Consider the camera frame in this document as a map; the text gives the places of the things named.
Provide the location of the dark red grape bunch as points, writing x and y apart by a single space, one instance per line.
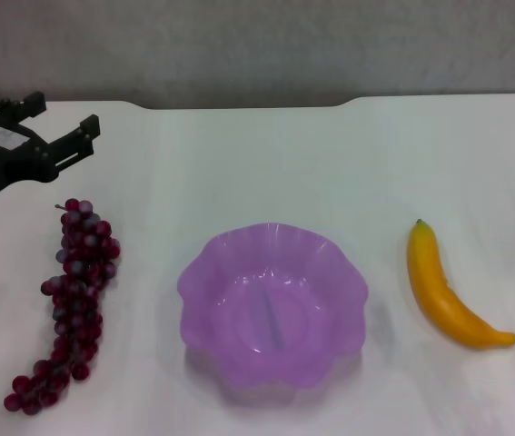
77 313

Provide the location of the yellow banana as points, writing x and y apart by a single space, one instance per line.
438 295

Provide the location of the purple wavy plastic plate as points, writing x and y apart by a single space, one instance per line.
275 318

